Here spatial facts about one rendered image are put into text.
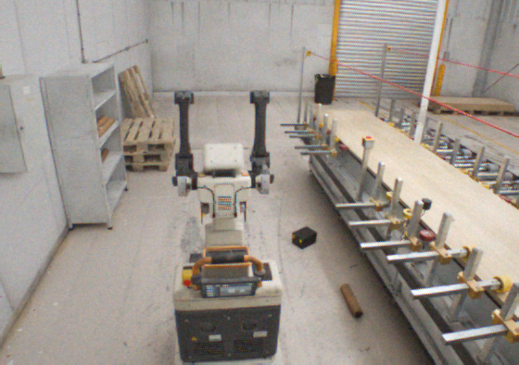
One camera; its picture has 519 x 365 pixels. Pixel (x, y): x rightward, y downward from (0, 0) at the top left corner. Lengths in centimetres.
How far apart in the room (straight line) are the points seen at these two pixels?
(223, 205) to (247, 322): 62
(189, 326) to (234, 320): 23
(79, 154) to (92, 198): 47
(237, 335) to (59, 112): 246
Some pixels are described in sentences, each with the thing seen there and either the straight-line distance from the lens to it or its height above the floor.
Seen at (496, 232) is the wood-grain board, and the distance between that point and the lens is 253.
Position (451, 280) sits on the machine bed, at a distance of 233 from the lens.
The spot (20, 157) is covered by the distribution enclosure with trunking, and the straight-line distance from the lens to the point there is 270.
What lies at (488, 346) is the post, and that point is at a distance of 185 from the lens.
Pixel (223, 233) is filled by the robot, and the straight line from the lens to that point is 203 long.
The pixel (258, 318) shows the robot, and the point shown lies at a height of 62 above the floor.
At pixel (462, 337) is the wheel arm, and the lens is 159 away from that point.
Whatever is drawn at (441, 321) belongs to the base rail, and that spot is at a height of 68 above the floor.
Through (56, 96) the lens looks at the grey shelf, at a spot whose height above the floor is 137.
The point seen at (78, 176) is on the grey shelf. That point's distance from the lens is 366.
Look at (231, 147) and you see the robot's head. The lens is 186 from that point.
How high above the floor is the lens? 202
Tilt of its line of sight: 24 degrees down
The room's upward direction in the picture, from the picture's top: 2 degrees clockwise
